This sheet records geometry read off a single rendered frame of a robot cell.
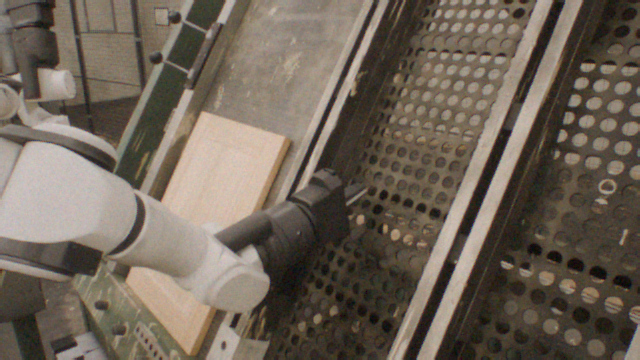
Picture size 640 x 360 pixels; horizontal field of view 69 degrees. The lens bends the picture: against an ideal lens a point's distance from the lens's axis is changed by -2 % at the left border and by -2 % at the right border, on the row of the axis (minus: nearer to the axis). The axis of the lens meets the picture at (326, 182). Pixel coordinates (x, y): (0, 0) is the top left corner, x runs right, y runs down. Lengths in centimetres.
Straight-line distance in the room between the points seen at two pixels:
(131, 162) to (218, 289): 103
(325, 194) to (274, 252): 12
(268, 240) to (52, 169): 29
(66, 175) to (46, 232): 5
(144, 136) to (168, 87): 17
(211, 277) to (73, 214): 18
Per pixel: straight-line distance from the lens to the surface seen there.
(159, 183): 134
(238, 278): 58
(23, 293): 155
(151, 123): 156
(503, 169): 62
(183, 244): 53
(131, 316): 121
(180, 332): 109
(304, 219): 66
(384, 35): 88
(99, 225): 45
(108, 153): 48
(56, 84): 121
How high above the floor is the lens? 154
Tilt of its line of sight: 20 degrees down
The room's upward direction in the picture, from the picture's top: straight up
